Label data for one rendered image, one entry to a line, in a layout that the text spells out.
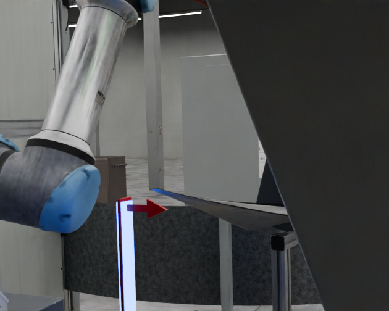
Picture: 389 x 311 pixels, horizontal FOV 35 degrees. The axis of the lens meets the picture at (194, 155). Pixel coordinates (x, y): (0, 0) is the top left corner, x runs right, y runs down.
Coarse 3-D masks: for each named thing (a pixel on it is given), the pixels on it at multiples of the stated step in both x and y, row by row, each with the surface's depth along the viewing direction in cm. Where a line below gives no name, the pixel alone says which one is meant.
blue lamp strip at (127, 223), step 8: (128, 216) 77; (128, 224) 77; (128, 232) 77; (128, 240) 77; (128, 248) 77; (128, 256) 77; (128, 264) 77; (128, 272) 77; (128, 280) 77; (128, 288) 77; (128, 296) 77; (128, 304) 77
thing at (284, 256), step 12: (276, 252) 124; (288, 252) 124; (276, 264) 124; (288, 264) 124; (276, 276) 124; (288, 276) 125; (276, 288) 124; (288, 288) 125; (276, 300) 124; (288, 300) 125
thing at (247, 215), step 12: (168, 192) 63; (192, 204) 72; (204, 204) 70; (216, 204) 62; (228, 204) 61; (240, 204) 62; (252, 204) 64; (264, 204) 66; (276, 204) 67; (216, 216) 78; (228, 216) 77; (240, 216) 76; (252, 216) 75; (264, 216) 75; (276, 216) 74; (252, 228) 81
